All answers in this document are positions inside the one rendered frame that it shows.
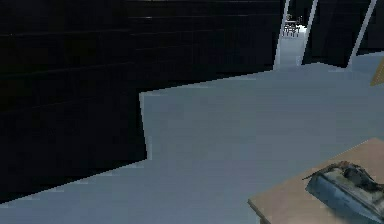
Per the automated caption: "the white dining table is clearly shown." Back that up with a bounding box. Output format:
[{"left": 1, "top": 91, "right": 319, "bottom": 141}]
[{"left": 283, "top": 13, "right": 305, "bottom": 37}]

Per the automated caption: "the light brown wooden table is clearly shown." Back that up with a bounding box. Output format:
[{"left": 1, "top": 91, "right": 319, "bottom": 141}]
[{"left": 247, "top": 137, "right": 384, "bottom": 224}]

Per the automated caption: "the blue rectangular planter box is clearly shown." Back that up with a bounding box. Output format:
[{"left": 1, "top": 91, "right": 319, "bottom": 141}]
[{"left": 302, "top": 160, "right": 384, "bottom": 224}]

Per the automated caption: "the tan wooden furniture corner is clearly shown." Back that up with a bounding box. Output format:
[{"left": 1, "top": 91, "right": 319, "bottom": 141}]
[{"left": 369, "top": 57, "right": 384, "bottom": 87}]

